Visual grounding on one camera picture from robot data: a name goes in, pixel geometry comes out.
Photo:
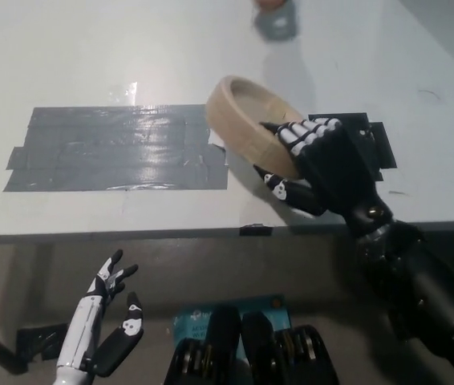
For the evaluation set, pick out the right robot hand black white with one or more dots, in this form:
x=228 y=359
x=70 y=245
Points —
x=331 y=172

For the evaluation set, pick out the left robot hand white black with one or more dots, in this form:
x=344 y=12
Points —
x=84 y=325

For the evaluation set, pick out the person hand bare skin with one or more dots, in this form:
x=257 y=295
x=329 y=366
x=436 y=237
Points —
x=270 y=3

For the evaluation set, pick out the stack of beige paper plates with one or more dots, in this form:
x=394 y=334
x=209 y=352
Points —
x=243 y=132

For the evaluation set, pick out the robot torso black blocks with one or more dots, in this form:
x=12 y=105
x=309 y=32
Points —
x=251 y=353

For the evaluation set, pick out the black tape patch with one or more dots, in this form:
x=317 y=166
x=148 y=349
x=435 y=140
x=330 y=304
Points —
x=371 y=136

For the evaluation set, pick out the small black tape strip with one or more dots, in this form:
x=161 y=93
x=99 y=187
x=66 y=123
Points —
x=256 y=230

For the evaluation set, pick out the teal cardboard box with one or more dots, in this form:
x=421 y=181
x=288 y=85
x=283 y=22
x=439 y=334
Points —
x=195 y=325

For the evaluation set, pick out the clear tape piece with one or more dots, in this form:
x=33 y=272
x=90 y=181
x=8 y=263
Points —
x=124 y=94

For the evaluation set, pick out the large grey duct tape patch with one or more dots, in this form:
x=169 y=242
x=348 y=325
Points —
x=114 y=148

